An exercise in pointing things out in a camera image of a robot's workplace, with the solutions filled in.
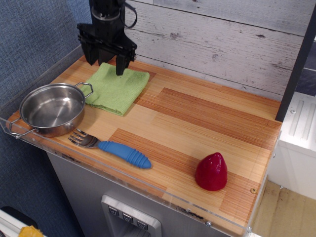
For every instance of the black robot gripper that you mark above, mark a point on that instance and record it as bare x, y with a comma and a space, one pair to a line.
102, 40

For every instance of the white ridged side unit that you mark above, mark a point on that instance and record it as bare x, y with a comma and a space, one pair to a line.
293, 165

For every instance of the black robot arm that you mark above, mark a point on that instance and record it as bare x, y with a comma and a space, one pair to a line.
112, 9

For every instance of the clear acrylic table guard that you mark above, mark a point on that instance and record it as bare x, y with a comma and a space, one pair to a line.
174, 147

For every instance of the small steel pot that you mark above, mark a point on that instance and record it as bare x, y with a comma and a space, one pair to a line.
54, 109

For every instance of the yellow object at corner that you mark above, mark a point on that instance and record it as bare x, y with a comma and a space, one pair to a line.
30, 231

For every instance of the green cloth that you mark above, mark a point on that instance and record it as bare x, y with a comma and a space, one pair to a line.
113, 93

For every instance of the red plastic strawberry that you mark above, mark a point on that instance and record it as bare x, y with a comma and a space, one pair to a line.
212, 172

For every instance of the grey dispenser button panel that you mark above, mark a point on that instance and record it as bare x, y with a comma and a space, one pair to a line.
126, 221

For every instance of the blue handled fork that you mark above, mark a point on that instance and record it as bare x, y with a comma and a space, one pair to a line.
130, 155

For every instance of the dark right support post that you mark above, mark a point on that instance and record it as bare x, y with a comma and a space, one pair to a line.
298, 67

